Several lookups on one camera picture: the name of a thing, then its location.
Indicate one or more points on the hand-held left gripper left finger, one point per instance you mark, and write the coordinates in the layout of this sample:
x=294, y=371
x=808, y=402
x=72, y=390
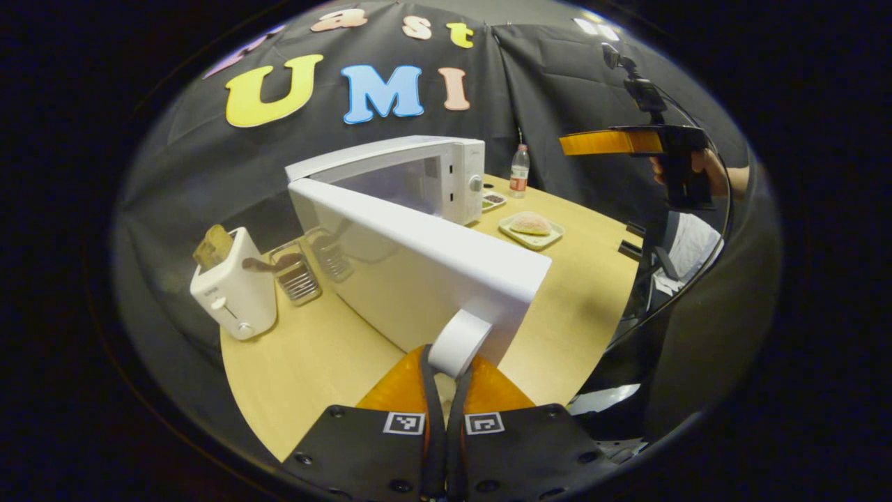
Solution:
x=433, y=432

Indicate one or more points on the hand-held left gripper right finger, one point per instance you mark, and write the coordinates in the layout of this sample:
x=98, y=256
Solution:
x=456, y=446

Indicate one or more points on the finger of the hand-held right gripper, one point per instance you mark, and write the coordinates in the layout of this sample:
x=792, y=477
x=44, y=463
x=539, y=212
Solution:
x=606, y=142

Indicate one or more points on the crumb-coated bread bun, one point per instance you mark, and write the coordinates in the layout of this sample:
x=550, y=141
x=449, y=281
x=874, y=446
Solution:
x=531, y=224

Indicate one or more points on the white microwave oven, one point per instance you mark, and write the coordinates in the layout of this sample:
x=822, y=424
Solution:
x=418, y=272

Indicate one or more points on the person's white shirt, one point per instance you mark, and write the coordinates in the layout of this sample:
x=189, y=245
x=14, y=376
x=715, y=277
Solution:
x=690, y=251

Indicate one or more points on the clear red-label water bottle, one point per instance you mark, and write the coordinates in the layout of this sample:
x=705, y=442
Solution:
x=519, y=174

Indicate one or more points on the small ceiling light panel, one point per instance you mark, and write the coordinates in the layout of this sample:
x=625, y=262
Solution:
x=596, y=28

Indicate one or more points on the pale green rectangular plate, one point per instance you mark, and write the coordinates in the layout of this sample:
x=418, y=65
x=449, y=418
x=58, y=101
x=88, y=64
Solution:
x=536, y=240

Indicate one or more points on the white divided bean dish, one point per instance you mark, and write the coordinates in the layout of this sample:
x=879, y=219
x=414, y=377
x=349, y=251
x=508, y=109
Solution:
x=493, y=201

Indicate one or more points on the white toaster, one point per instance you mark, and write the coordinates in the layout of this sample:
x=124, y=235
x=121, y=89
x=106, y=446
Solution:
x=237, y=300

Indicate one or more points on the brown toast slice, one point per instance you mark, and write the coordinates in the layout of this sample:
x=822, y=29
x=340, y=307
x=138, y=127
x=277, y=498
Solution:
x=212, y=247

